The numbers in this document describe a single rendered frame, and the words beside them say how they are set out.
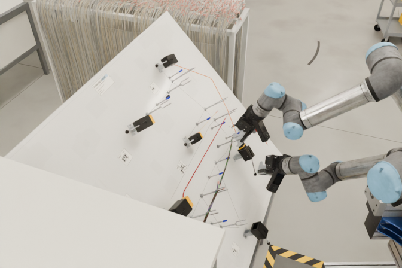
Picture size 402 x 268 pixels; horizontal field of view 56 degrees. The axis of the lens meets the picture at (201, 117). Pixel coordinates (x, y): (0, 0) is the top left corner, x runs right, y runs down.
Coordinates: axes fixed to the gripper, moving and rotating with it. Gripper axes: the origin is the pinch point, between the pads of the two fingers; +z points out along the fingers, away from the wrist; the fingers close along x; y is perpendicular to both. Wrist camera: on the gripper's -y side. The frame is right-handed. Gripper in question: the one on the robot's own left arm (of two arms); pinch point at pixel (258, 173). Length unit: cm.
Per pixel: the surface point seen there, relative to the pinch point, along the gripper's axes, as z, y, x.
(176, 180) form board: -6.9, -11.6, 44.7
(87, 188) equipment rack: -72, -24, 92
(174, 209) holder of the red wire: -22, -24, 51
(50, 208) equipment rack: -72, -29, 97
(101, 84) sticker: -9, 17, 82
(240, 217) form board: 0.0, -21.3, 7.9
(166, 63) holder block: -6, 36, 57
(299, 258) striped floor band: 63, -38, -87
